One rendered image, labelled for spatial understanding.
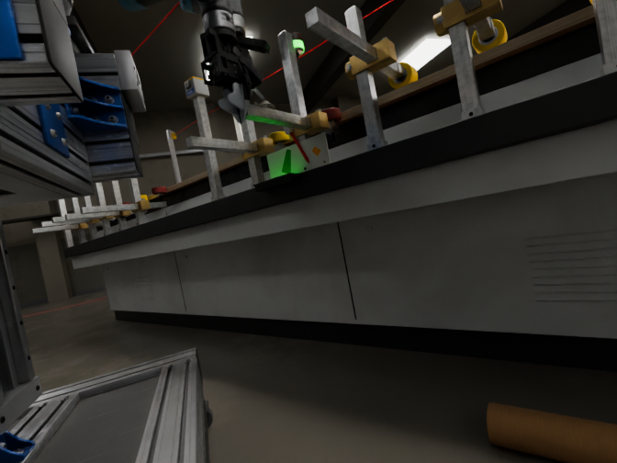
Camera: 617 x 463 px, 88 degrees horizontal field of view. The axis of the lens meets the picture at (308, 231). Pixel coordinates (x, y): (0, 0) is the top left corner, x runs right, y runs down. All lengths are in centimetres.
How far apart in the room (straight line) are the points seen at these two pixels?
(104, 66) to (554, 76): 108
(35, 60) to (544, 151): 85
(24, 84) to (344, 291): 114
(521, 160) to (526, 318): 48
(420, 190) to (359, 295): 55
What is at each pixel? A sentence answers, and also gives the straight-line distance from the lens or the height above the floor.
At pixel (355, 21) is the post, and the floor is 106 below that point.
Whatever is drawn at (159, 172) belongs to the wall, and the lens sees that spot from 728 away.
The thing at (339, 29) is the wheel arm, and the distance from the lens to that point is 84.
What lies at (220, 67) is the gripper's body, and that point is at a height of 92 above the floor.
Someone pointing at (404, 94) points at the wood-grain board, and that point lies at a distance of 114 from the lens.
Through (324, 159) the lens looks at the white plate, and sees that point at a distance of 103.
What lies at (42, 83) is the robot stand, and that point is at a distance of 45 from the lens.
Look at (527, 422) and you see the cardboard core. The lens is 85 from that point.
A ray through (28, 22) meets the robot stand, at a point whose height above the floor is 76.
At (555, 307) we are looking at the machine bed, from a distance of 113.
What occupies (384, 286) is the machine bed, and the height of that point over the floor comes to 25.
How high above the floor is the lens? 54
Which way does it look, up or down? 2 degrees down
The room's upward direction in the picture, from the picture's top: 11 degrees counter-clockwise
